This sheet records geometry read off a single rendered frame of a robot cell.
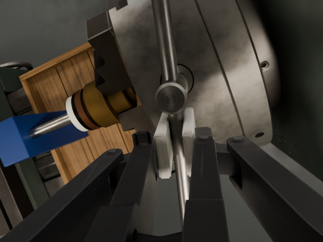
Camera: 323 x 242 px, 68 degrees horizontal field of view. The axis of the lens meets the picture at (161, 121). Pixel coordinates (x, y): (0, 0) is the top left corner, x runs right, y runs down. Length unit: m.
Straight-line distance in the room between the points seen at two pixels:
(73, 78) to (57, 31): 1.14
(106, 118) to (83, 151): 0.31
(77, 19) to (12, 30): 0.49
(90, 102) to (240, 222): 1.43
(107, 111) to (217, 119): 0.19
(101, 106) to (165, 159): 0.25
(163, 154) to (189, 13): 0.15
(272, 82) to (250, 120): 0.07
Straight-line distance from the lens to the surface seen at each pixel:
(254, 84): 0.26
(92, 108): 0.40
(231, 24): 0.25
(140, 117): 0.39
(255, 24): 0.30
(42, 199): 0.80
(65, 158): 0.73
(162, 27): 0.17
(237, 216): 1.68
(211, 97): 0.25
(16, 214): 0.76
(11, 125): 0.50
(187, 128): 0.16
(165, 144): 0.15
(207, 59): 0.24
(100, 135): 0.66
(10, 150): 0.51
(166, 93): 0.16
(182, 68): 0.24
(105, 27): 0.31
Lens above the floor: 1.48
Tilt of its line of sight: 78 degrees down
